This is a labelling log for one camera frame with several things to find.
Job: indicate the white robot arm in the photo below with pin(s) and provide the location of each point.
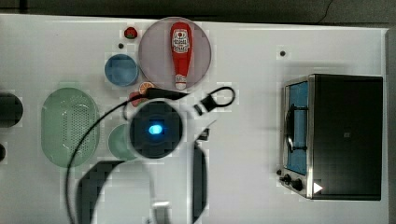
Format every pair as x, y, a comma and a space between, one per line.
164, 135

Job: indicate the green mug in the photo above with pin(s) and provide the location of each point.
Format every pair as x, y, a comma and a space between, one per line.
118, 145

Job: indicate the plush orange slice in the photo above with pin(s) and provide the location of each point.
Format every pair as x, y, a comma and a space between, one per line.
144, 86

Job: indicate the plush strawberry near orange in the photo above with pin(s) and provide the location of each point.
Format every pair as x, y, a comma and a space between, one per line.
136, 98

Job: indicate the grey round plate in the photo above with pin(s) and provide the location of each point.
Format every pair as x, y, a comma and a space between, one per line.
155, 58

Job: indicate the red plush ketchup bottle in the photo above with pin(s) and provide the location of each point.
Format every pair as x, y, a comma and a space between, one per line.
181, 49

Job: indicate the blue round bowl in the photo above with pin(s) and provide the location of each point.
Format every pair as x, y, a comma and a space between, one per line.
121, 70

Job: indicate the plush strawberry near plate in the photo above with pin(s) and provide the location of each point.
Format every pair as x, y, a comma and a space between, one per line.
130, 33

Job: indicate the green perforated colander basket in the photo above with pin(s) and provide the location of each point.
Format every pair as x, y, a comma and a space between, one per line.
65, 117

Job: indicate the silver toaster oven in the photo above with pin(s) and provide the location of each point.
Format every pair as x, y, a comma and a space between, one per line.
332, 137

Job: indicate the black round object left edge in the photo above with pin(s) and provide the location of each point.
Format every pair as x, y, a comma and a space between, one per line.
11, 110

